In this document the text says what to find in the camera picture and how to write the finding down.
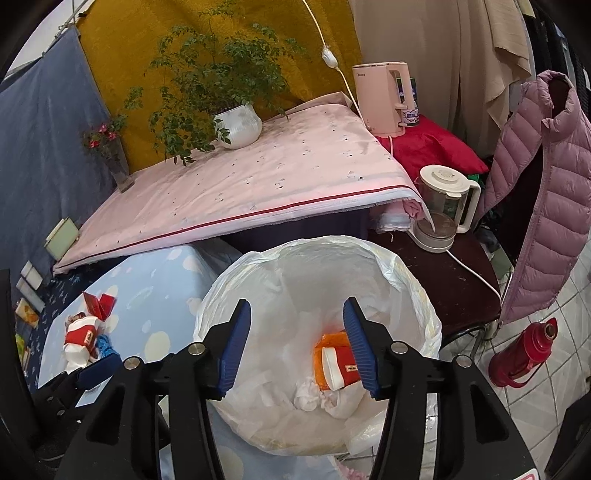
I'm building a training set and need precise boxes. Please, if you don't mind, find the blue wrapper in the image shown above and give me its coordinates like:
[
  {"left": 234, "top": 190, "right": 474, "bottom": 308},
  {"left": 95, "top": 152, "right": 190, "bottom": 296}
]
[{"left": 94, "top": 334, "right": 119, "bottom": 359}]

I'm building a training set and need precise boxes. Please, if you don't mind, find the orange snack wrapper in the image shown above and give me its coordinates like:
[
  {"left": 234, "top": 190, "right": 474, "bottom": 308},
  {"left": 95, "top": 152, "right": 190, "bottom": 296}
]
[{"left": 312, "top": 331, "right": 361, "bottom": 391}]

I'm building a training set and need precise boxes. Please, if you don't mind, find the red white paper cup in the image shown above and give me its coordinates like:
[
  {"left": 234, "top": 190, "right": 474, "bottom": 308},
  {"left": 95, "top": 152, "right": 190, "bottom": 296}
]
[{"left": 62, "top": 315, "right": 104, "bottom": 373}]

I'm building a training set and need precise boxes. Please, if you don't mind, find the red envelope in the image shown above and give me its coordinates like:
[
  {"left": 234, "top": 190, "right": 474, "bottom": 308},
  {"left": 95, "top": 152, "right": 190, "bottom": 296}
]
[{"left": 83, "top": 292, "right": 116, "bottom": 321}]

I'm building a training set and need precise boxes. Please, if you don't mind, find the white tissue pile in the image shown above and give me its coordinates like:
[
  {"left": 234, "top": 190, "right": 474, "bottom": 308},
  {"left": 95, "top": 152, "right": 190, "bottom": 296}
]
[{"left": 293, "top": 378, "right": 366, "bottom": 420}]

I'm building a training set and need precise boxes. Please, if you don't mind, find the dark red scrunchie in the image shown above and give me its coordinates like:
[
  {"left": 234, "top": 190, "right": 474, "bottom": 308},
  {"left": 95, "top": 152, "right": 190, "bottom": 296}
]
[{"left": 65, "top": 312, "right": 86, "bottom": 328}]

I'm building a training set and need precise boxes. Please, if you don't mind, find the white lined trash bin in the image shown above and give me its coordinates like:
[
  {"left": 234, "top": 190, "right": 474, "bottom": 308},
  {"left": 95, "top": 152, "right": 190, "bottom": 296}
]
[{"left": 193, "top": 236, "right": 442, "bottom": 455}]

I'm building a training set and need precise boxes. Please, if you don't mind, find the green yellow box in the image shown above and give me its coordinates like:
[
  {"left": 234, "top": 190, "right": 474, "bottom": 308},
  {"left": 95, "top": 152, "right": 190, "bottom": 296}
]
[{"left": 15, "top": 334, "right": 30, "bottom": 370}]

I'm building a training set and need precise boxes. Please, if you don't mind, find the light blue patterned tablecloth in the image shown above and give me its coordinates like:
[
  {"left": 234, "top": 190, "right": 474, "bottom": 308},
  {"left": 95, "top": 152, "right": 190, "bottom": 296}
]
[{"left": 38, "top": 239, "right": 342, "bottom": 479}]

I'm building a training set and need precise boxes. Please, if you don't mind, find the dark blue patterned cloth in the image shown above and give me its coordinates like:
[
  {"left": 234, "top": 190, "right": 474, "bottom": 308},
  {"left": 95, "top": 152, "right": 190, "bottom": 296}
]
[{"left": 25, "top": 259, "right": 122, "bottom": 393}]

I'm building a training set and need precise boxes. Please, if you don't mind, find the orange print cup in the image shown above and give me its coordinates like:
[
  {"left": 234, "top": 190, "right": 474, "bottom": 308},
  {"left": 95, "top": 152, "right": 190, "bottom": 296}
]
[{"left": 15, "top": 298, "right": 39, "bottom": 329}]

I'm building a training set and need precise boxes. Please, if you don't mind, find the white jar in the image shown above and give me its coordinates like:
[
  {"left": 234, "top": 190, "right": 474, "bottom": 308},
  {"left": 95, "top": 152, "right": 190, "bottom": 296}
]
[{"left": 20, "top": 261, "right": 43, "bottom": 291}]

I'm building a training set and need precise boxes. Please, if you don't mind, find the green tissue box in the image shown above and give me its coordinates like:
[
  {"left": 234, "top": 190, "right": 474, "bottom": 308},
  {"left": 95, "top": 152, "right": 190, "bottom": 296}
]
[{"left": 44, "top": 218, "right": 79, "bottom": 261}]

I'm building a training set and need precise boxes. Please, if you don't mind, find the red thermos flask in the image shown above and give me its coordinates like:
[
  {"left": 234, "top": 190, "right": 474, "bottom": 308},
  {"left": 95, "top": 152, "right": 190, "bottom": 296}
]
[{"left": 488, "top": 317, "right": 558, "bottom": 389}]

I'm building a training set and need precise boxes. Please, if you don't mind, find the white blender jug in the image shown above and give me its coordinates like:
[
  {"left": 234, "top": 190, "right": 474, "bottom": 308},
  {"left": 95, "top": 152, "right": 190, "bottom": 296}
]
[{"left": 410, "top": 165, "right": 481, "bottom": 253}]

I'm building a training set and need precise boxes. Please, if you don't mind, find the pink bed cover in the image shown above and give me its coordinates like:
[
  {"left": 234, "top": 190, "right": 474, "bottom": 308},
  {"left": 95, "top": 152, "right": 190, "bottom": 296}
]
[{"left": 53, "top": 92, "right": 430, "bottom": 274}]

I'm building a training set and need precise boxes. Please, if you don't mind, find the pink puffer jacket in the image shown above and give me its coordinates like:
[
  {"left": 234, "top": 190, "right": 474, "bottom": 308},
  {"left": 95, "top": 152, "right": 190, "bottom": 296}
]
[{"left": 475, "top": 70, "right": 590, "bottom": 324}]

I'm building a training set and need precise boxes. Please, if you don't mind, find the glass vase with flowers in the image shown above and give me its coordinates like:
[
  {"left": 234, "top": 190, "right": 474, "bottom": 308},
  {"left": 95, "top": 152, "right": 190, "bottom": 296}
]
[{"left": 83, "top": 114, "right": 134, "bottom": 193}]

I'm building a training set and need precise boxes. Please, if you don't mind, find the pink electric kettle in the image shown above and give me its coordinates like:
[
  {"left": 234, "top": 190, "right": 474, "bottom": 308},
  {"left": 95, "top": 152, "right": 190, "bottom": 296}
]
[{"left": 353, "top": 61, "right": 415, "bottom": 138}]

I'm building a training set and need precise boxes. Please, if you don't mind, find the potted green plant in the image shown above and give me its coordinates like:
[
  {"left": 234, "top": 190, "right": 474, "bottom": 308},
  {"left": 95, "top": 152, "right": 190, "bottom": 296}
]
[{"left": 148, "top": 1, "right": 305, "bottom": 166}]

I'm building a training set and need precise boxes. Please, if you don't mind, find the beige hanging curtain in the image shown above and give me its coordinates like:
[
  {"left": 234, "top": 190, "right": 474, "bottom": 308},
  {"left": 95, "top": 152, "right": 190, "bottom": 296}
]
[{"left": 349, "top": 0, "right": 535, "bottom": 157}]

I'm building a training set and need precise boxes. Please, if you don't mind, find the white power cable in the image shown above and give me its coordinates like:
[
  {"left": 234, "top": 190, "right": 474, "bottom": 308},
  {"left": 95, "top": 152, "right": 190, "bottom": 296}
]
[{"left": 300, "top": 0, "right": 366, "bottom": 121}]

